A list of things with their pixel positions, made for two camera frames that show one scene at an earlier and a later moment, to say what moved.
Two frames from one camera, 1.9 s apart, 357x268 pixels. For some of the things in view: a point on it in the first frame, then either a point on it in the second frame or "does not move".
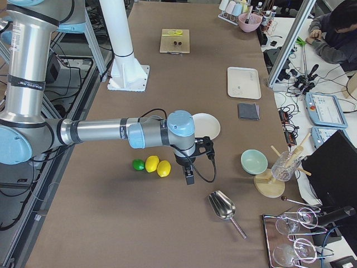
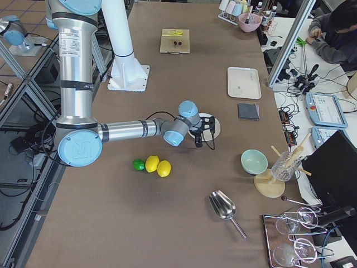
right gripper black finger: x=189 y=173 → x=198 y=140
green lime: x=138 y=164 does not move
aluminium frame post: x=291 y=42 does not move
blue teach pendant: x=325 y=110 does not move
